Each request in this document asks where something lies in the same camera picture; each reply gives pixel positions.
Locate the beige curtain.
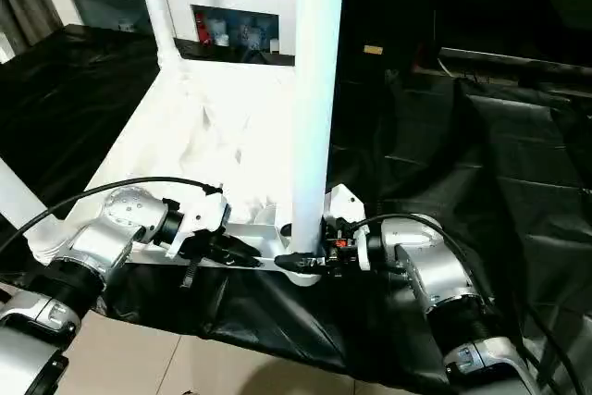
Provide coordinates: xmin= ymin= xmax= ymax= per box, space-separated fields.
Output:
xmin=0 ymin=0 xmax=64 ymax=63

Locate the white plastic table leg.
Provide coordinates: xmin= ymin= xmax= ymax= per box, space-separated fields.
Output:
xmin=289 ymin=0 xmax=348 ymax=257
xmin=135 ymin=0 xmax=189 ymax=75
xmin=0 ymin=156 xmax=70 ymax=266

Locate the white plastic table top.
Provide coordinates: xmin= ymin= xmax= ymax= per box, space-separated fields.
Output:
xmin=27 ymin=59 xmax=325 ymax=288

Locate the red item behind glass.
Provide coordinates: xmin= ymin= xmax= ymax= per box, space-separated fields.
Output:
xmin=196 ymin=15 xmax=212 ymax=47

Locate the black plastic mat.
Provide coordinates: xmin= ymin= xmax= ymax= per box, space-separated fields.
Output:
xmin=0 ymin=22 xmax=592 ymax=391

